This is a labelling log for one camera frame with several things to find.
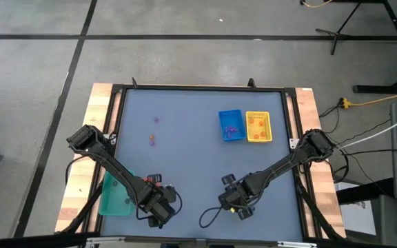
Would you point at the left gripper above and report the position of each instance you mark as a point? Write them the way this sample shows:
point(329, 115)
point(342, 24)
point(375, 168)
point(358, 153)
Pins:
point(155, 210)

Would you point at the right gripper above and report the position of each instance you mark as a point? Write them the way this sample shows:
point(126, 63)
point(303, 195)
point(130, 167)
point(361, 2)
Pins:
point(241, 194)

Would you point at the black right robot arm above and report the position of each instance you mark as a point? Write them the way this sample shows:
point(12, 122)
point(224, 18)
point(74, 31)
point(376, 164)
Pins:
point(281, 168)

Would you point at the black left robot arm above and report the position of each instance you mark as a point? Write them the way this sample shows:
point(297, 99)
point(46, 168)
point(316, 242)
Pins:
point(112, 165)

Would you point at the black aluminium crossbeam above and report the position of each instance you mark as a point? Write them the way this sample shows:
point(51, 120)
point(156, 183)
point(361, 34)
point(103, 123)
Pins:
point(133, 240)

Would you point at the green plastic bin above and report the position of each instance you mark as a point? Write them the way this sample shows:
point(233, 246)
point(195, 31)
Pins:
point(110, 199)

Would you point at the yellow plastic basket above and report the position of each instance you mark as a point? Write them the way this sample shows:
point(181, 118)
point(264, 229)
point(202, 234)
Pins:
point(257, 129)

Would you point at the blue plastic basket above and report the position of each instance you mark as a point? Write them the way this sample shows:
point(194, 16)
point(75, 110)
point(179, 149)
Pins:
point(232, 117)

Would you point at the blue-grey table mat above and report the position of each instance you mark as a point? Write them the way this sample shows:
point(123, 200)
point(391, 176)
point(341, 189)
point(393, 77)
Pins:
point(191, 113)

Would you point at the dark grey floor case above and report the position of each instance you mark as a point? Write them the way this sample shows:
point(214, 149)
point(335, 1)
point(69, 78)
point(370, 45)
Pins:
point(386, 220)

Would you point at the black tripod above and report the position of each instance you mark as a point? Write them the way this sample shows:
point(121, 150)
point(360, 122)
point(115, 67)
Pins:
point(338, 33)

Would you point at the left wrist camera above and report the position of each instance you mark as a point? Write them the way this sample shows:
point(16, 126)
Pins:
point(169, 194)

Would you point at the black table frame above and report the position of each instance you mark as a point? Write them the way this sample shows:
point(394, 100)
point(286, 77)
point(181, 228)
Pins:
point(202, 87)

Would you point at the black desk leg frame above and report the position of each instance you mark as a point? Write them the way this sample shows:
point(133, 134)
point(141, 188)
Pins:
point(374, 89)

